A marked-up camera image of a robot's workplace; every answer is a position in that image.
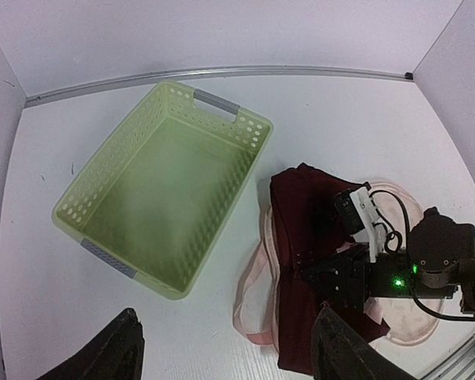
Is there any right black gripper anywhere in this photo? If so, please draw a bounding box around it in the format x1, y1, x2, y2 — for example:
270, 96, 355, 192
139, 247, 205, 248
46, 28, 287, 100
300, 207, 475, 317

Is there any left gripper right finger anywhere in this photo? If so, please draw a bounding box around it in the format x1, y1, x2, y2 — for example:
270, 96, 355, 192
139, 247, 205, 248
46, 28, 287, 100
311, 306, 413, 380

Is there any pink bra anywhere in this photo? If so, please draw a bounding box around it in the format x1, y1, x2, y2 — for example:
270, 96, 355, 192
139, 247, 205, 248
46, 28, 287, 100
231, 205, 383, 349

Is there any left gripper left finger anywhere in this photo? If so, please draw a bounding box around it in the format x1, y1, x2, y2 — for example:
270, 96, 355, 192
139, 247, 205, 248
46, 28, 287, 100
40, 308, 145, 379

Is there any aluminium front rail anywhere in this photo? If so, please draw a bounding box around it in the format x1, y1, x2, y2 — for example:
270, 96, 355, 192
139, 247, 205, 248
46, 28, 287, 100
419, 322, 475, 379

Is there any green plastic basket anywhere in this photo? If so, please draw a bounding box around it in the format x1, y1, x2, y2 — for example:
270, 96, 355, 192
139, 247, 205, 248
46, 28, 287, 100
52, 81, 273, 300

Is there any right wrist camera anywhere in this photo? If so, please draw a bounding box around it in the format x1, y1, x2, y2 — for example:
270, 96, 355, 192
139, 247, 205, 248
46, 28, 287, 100
333, 182, 403, 264

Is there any patterned beige laundry bag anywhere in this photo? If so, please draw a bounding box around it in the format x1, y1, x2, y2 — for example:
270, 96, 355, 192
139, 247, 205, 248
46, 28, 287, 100
371, 181, 439, 347

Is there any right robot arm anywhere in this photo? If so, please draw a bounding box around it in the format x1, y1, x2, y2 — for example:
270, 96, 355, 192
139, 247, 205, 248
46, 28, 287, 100
300, 207, 475, 321

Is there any dark red bra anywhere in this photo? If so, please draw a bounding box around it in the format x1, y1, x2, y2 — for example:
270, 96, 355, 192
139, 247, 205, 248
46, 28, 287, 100
268, 161, 393, 375

